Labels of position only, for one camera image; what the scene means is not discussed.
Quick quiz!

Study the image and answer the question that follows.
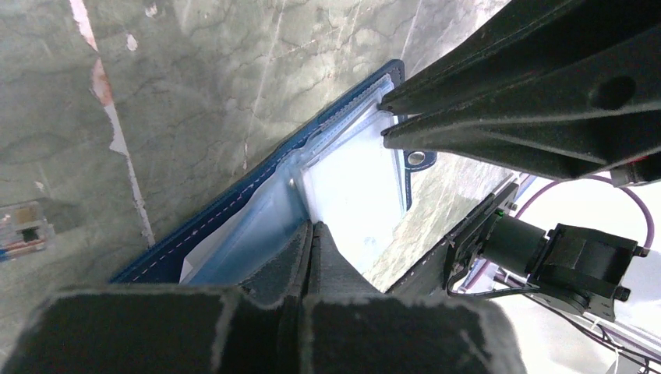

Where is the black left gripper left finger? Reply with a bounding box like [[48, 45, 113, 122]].
[[2, 221, 313, 373]]

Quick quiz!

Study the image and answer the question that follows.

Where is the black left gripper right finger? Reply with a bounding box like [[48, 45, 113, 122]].
[[302, 223, 526, 373]]

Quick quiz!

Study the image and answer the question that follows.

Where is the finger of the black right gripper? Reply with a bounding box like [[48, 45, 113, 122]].
[[382, 1, 660, 115], [383, 26, 660, 180]]

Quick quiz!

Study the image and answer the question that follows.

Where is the blue leather card holder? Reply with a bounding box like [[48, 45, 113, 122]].
[[113, 59, 437, 286]]

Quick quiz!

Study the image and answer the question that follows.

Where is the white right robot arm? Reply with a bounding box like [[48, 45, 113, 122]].
[[381, 1, 660, 321]]

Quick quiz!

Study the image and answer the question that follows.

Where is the blue ethernet cable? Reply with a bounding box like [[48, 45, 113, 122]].
[[0, 201, 57, 264]]

